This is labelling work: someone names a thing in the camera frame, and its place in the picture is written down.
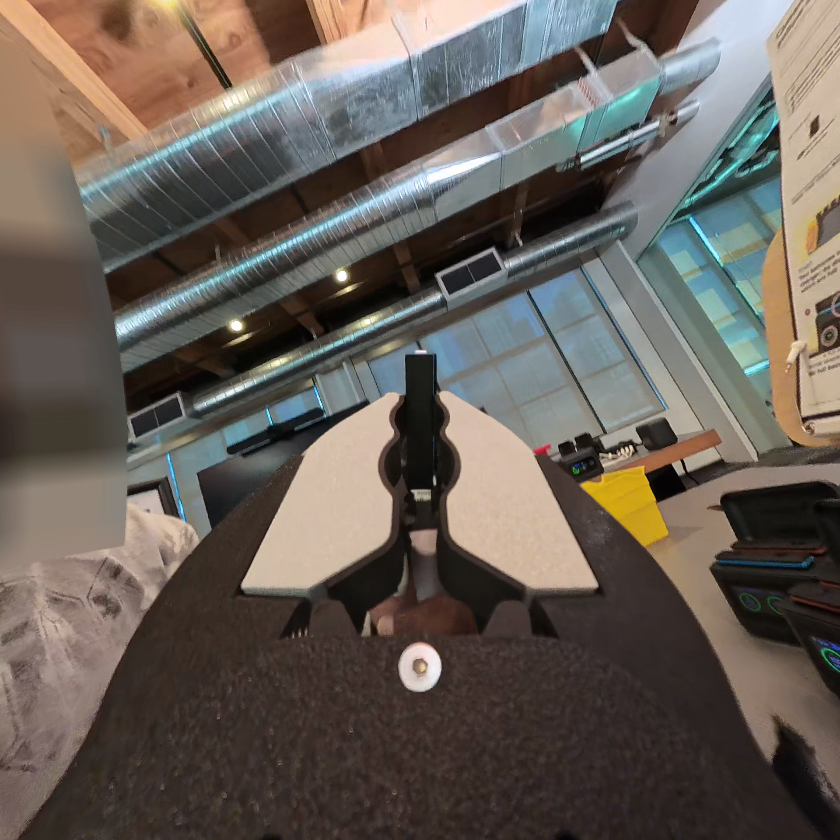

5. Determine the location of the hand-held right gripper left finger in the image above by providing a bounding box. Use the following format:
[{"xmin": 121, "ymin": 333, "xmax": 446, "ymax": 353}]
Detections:
[{"xmin": 240, "ymin": 392, "xmax": 414, "ymax": 599}]

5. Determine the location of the white instruction sheet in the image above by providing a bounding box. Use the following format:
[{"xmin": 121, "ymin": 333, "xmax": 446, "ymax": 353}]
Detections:
[{"xmin": 765, "ymin": 0, "xmax": 840, "ymax": 421}]

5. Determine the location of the yellow plastic bin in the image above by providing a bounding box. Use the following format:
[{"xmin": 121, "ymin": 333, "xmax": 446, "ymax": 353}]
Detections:
[{"xmin": 579, "ymin": 469, "xmax": 670, "ymax": 547}]

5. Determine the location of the black framed picture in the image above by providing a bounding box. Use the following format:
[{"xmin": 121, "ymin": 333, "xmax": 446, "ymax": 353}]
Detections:
[{"xmin": 126, "ymin": 477, "xmax": 186, "ymax": 521}]

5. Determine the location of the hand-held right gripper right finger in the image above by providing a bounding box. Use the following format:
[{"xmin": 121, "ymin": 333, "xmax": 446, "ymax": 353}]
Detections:
[{"xmin": 437, "ymin": 391, "xmax": 601, "ymax": 598}]

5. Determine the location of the person's left hand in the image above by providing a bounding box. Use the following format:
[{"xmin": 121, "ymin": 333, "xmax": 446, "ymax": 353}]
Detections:
[{"xmin": 366, "ymin": 587, "xmax": 481, "ymax": 637}]

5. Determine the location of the blue edged black battery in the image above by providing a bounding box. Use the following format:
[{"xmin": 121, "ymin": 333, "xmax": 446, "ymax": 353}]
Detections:
[
  {"xmin": 715, "ymin": 550, "xmax": 816, "ymax": 571},
  {"xmin": 404, "ymin": 352, "xmax": 438, "ymax": 506}
]

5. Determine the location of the ceiling air vent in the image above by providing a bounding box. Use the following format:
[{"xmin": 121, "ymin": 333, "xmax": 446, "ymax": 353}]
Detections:
[
  {"xmin": 435, "ymin": 247, "xmax": 508, "ymax": 301},
  {"xmin": 126, "ymin": 392, "xmax": 189, "ymax": 442}
]

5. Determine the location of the black video bar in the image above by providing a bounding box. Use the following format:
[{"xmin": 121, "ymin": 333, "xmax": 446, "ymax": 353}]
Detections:
[{"xmin": 226, "ymin": 407, "xmax": 328, "ymax": 455}]

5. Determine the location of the black cube device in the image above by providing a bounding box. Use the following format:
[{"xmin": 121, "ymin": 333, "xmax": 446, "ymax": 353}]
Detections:
[{"xmin": 634, "ymin": 419, "xmax": 679, "ymax": 453}]

